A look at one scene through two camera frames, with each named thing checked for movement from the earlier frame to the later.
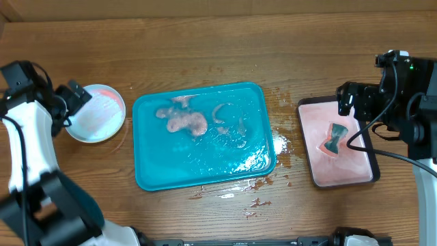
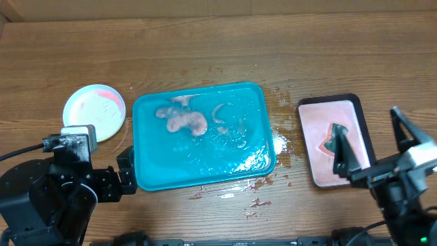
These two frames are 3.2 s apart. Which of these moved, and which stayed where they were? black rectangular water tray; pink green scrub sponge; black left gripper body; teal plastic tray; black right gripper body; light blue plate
Moved: black left gripper body; black right gripper body
Stayed: pink green scrub sponge; black rectangular water tray; light blue plate; teal plastic tray
